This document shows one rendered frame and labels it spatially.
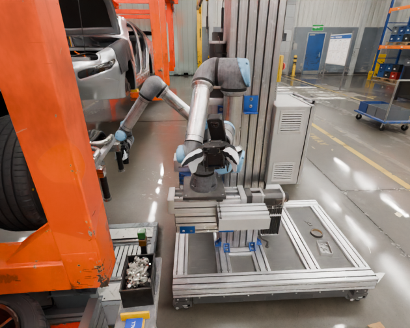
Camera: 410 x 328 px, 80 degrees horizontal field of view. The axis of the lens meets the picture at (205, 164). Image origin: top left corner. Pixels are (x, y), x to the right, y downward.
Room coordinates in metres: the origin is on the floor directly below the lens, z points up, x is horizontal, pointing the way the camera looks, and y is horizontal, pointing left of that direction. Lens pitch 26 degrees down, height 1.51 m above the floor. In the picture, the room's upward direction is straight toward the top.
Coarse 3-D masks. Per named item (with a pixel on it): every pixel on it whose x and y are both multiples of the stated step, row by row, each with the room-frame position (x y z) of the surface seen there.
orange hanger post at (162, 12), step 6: (162, 0) 6.85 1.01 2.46; (162, 6) 6.85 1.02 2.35; (162, 12) 6.85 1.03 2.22; (162, 18) 6.85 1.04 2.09; (162, 24) 6.85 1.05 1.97; (162, 30) 6.85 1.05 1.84; (162, 36) 6.84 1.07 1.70; (162, 42) 6.84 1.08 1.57; (162, 48) 6.84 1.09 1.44; (168, 60) 6.93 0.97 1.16; (168, 66) 6.85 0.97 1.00; (168, 72) 6.85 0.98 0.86; (168, 78) 6.85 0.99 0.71; (168, 84) 6.85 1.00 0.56
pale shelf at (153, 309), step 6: (156, 258) 0.98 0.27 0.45; (156, 264) 0.94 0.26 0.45; (156, 270) 0.90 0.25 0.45; (156, 276) 0.86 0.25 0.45; (156, 282) 0.82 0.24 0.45; (156, 288) 0.79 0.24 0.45; (156, 294) 0.76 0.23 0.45; (156, 300) 0.73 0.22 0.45; (120, 306) 0.70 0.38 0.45; (144, 306) 0.70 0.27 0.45; (150, 306) 0.70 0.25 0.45; (156, 306) 0.70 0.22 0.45; (120, 312) 0.67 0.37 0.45; (150, 312) 0.67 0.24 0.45; (156, 312) 0.68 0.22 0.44; (120, 318) 0.65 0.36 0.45; (150, 318) 0.65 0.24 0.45; (156, 318) 0.66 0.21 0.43; (120, 324) 0.62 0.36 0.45; (144, 324) 0.62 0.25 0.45; (150, 324) 0.62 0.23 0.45
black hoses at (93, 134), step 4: (88, 132) 1.41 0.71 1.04; (92, 132) 1.40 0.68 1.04; (96, 132) 1.40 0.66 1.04; (100, 132) 1.41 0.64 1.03; (92, 136) 1.38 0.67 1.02; (96, 136) 1.38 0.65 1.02; (100, 136) 1.46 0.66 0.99; (104, 136) 1.46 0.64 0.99; (92, 140) 1.36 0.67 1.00; (96, 140) 1.46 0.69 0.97; (100, 140) 1.46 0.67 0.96
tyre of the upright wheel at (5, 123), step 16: (0, 128) 1.12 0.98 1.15; (0, 144) 1.03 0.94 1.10; (16, 144) 1.04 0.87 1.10; (0, 160) 0.98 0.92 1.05; (16, 160) 0.99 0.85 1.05; (0, 176) 0.95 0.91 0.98; (16, 176) 0.96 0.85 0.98; (0, 192) 0.93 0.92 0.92; (16, 192) 0.93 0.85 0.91; (32, 192) 0.96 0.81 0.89; (0, 208) 0.92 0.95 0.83; (16, 208) 0.92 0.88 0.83; (32, 208) 0.93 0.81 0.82; (0, 224) 0.94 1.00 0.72; (16, 224) 0.95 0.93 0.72; (32, 224) 0.96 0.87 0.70
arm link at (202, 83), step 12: (204, 72) 1.08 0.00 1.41; (192, 84) 1.08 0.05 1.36; (204, 84) 1.06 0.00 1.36; (192, 96) 1.04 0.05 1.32; (204, 96) 1.02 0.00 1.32; (192, 108) 0.99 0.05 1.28; (204, 108) 0.99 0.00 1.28; (192, 120) 0.95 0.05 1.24; (204, 120) 0.97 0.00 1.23; (192, 132) 0.91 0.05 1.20; (192, 144) 0.88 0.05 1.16; (180, 156) 0.86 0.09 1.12
